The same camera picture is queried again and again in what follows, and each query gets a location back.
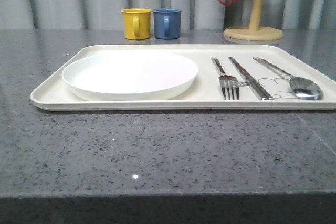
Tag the white round plate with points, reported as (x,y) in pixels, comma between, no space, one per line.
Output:
(130,75)

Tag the silver metal fork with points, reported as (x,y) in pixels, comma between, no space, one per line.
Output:
(228,84)

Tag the silver metal spoon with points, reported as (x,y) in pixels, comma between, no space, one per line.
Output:
(301,87)

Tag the blue mug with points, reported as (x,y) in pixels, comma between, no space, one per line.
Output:
(167,23)

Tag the cream rabbit serving tray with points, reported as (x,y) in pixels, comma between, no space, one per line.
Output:
(205,92)

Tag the yellow mug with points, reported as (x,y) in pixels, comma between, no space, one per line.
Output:
(137,23)

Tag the wooden mug tree stand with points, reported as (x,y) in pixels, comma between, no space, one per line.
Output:
(254,31)

